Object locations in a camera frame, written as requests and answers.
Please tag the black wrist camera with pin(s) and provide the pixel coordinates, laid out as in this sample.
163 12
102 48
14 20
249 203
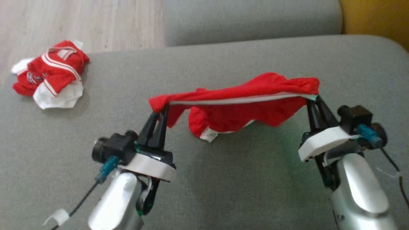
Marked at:
354 116
115 147

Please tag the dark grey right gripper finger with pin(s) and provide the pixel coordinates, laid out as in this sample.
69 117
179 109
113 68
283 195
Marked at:
327 118
313 118

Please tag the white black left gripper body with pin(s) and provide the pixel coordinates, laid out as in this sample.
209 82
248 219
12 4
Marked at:
150 166

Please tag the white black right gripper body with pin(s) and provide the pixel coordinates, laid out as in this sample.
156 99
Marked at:
322 142

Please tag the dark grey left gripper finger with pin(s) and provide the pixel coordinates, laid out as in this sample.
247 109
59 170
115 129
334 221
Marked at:
147 134
161 134

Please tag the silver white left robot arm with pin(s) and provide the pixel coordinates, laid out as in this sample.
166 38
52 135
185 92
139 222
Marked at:
115 204

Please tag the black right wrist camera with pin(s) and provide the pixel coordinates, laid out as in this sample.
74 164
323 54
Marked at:
354 116

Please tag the wide yellow sofa back cushion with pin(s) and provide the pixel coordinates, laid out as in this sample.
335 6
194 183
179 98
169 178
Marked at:
377 19

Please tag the grey sofa chaise seat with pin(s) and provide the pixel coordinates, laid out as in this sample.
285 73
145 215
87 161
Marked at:
223 179

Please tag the red jersey with white sleeves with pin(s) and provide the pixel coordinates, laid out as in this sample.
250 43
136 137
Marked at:
54 76

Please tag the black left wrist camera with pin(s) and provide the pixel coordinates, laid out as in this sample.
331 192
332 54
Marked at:
115 147

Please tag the red shorts with white stripe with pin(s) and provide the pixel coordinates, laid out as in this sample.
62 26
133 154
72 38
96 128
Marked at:
236 108

